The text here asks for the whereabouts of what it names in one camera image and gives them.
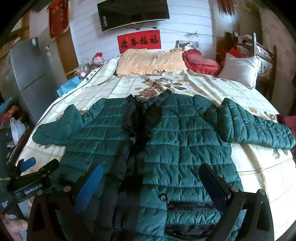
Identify red hanging tassel decoration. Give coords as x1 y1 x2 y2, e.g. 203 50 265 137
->
217 0 235 16

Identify wall mounted black television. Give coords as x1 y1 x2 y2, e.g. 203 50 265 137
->
97 0 170 31

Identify framed photo on headboard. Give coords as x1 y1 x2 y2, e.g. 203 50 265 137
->
176 40 199 51

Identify dark green quilted jacket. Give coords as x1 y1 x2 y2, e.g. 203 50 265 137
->
33 91 295 240

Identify person's left hand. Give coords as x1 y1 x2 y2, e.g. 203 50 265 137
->
1 214 28 241

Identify pig plush toy red hat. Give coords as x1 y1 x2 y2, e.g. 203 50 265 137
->
92 52 105 66

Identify peach frilled pillow cover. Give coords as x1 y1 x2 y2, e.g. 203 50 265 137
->
116 48 187 76

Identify grey refrigerator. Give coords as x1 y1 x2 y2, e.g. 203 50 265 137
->
6 37 61 125

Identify red frilled cushion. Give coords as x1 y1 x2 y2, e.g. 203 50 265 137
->
182 49 222 75

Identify white plastic bag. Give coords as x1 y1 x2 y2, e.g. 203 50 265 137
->
10 118 26 145

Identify floral cream bedspread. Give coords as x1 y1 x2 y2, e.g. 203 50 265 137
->
20 57 295 238

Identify white pillow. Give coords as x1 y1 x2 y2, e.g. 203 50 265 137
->
218 53 261 89

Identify wooden chair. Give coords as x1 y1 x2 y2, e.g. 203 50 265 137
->
232 31 278 100

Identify red Chinese couplet banner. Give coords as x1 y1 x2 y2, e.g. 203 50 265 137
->
117 30 162 54

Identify red hanging wall decoration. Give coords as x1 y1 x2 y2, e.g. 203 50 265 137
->
47 0 69 41

